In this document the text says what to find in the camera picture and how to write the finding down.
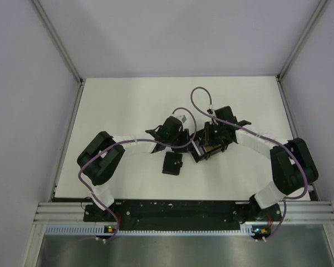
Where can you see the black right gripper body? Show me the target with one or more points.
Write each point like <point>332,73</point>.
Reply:
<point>214,133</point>

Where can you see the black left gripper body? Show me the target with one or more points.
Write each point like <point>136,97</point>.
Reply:
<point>180,138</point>

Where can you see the black plastic card tray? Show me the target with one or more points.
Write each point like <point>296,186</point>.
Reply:
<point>206,155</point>

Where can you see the grey blue card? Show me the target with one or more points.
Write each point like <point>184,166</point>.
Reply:
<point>199,150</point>

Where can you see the black leather card holder wallet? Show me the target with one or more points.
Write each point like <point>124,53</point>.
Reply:
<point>172,163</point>

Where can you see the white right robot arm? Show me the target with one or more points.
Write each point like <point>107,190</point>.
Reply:
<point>292,165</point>

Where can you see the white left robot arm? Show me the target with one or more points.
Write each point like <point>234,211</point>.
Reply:
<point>99,160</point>

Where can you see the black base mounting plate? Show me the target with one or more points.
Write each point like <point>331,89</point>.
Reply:
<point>181,215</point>

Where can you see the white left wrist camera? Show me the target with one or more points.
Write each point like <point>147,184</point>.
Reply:
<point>181,118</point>

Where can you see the white slotted cable duct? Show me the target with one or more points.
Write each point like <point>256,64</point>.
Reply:
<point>102,230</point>

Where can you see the aluminium front rail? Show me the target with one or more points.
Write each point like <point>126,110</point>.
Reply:
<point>297,212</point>

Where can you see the aluminium left frame post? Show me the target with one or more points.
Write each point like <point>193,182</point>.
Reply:
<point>39,9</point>

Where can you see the aluminium frame post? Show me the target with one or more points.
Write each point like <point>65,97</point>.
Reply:
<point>39,9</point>
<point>306,32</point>

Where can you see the aluminium right frame post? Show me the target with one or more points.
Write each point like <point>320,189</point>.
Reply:
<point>306,32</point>

